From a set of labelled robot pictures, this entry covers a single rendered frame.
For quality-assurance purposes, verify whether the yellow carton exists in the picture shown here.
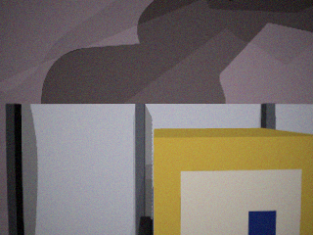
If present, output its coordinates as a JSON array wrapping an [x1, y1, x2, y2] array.
[[153, 128, 313, 235]]

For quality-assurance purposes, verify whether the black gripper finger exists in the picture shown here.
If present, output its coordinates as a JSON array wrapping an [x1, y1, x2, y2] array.
[[138, 216, 154, 235]]

